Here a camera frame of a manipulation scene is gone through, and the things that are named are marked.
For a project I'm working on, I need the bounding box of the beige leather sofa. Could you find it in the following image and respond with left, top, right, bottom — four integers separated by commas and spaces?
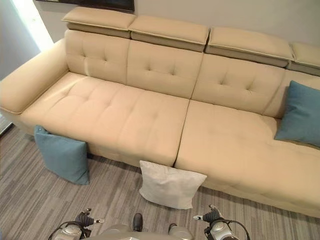
0, 6, 320, 219

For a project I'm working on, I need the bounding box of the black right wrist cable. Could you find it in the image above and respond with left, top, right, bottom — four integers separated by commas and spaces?
224, 219, 252, 240

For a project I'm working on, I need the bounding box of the teal square cushion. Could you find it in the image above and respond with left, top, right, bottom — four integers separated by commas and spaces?
273, 80, 320, 148
34, 125, 90, 186

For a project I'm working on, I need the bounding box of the white square cushion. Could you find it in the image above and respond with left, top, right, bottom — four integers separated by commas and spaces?
138, 160, 208, 210

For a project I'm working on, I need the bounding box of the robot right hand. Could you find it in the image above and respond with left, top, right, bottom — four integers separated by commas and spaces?
192, 204, 227, 226

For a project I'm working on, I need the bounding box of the robot silver body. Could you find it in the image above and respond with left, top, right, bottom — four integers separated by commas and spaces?
96, 223, 195, 240

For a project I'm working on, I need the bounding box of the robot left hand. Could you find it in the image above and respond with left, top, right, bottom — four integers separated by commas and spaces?
74, 207, 106, 229

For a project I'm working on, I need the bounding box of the robot dark left foot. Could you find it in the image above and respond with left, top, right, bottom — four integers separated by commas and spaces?
132, 212, 144, 233

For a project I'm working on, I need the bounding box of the dark framed wall picture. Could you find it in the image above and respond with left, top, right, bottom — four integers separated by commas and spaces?
35, 0, 136, 13

